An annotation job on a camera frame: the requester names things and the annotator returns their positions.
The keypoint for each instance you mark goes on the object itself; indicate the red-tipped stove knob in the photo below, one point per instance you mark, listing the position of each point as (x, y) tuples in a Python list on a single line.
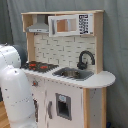
[(35, 83)]

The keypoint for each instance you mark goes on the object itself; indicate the white microwave door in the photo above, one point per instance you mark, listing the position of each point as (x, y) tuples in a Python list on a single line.
[(68, 25)]

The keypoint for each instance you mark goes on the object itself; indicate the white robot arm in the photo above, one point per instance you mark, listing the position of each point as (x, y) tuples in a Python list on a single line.
[(15, 88)]

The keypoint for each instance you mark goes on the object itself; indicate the wooden toy kitchen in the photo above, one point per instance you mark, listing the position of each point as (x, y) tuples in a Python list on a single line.
[(88, 97)]

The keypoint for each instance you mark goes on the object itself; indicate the grey toy sink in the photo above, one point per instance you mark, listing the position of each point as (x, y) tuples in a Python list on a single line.
[(73, 74)]

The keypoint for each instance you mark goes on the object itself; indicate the black toy faucet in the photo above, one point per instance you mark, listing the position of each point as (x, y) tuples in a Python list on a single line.
[(83, 63)]

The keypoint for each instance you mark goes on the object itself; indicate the black toy stovetop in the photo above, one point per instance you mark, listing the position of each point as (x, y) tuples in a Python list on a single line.
[(39, 66)]

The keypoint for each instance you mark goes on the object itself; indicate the grey dispenser panel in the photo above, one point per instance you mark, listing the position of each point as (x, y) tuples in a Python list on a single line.
[(63, 106)]

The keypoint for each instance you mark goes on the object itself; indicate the grey range hood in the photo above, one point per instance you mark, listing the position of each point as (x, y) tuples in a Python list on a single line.
[(39, 24)]

